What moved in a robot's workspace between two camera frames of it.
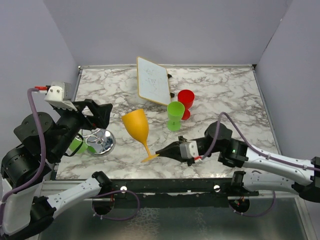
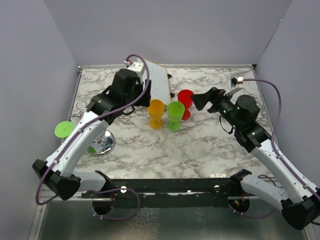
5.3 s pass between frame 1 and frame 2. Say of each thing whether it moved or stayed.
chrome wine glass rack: stayed
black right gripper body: moved
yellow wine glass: moved
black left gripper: moved
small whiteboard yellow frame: stayed
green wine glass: stayed
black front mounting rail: stayed
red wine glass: stayed
